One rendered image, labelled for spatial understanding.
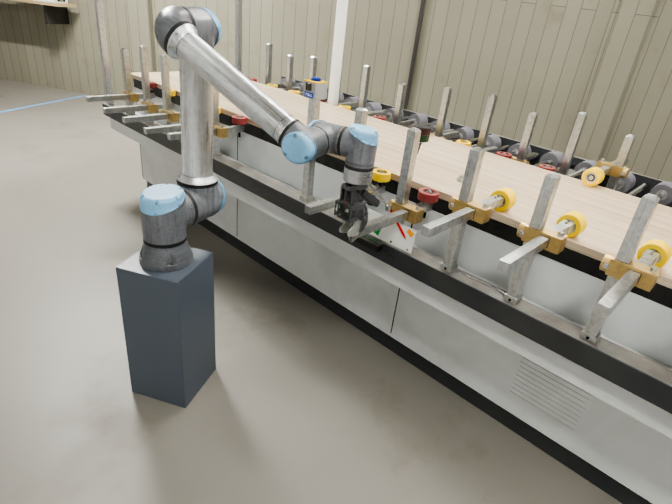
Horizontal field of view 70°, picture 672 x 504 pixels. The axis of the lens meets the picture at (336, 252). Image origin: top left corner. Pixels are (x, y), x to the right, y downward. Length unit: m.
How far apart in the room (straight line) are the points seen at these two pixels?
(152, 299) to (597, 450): 1.70
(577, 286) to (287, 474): 1.21
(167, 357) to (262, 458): 0.52
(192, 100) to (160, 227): 0.44
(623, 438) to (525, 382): 0.36
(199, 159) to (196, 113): 0.16
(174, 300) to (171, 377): 0.38
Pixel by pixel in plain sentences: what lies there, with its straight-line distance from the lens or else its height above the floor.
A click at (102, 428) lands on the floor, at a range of 2.12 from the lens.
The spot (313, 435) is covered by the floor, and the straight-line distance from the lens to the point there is 2.01.
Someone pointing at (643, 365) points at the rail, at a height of 0.70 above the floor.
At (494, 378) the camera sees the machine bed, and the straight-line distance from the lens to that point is 2.13.
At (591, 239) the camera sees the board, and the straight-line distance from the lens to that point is 1.81.
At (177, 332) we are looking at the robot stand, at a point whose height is 0.38.
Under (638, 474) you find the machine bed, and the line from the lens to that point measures 2.10.
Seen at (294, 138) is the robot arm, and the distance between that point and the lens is 1.35.
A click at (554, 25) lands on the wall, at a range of 5.70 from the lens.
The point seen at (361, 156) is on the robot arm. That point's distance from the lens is 1.43.
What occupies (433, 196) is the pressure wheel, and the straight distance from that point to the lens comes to 1.85.
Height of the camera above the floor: 1.52
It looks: 28 degrees down
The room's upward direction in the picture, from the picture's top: 7 degrees clockwise
